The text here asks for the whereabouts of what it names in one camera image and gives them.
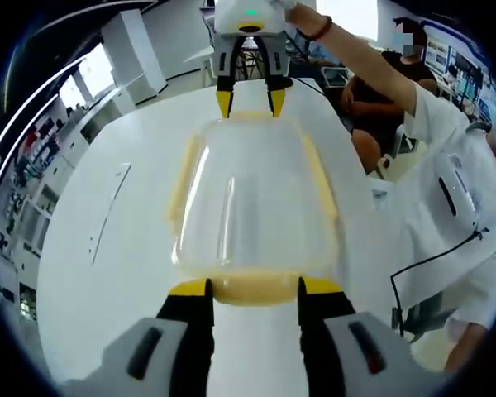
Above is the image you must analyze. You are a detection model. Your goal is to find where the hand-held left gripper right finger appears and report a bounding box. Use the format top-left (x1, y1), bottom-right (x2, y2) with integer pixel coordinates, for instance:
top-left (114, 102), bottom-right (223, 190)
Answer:
top-left (297, 275), bottom-right (446, 397)

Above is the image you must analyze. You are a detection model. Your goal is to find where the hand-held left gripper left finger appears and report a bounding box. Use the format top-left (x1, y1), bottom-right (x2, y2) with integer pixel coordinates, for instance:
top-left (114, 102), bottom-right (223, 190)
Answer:
top-left (64, 277), bottom-right (216, 397)

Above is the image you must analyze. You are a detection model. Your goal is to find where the clear lid with yellow latches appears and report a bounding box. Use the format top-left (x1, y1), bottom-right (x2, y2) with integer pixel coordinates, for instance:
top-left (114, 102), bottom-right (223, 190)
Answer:
top-left (165, 110), bottom-right (341, 308)

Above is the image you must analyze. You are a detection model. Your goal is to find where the person's right hand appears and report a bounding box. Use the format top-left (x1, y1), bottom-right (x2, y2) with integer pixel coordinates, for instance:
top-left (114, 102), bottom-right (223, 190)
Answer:
top-left (283, 2), bottom-right (322, 36)

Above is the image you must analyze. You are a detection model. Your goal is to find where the plain white pillar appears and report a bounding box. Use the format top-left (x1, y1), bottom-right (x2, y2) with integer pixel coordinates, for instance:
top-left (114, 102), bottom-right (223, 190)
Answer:
top-left (101, 10), bottom-right (167, 107)

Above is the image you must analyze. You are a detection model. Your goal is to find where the person's white shirt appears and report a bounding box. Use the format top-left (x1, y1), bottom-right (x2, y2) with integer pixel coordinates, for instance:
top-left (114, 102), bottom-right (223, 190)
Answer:
top-left (403, 80), bottom-right (496, 373)

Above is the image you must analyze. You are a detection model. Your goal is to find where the white chest device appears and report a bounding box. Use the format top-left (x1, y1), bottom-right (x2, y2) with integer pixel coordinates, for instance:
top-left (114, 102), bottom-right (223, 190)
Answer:
top-left (436, 151), bottom-right (479, 227)

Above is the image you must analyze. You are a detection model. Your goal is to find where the red bead bracelet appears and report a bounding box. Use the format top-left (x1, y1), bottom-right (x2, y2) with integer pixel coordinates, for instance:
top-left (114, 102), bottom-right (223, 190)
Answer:
top-left (303, 15), bottom-right (334, 42)

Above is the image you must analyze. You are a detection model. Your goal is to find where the blue white wall board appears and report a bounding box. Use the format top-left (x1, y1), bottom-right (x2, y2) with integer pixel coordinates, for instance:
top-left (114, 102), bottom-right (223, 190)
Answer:
top-left (424, 35), bottom-right (454, 68)

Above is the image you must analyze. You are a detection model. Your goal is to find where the black chest device cable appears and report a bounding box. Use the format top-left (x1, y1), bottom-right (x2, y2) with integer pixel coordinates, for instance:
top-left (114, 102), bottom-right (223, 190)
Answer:
top-left (390, 226), bottom-right (491, 339)

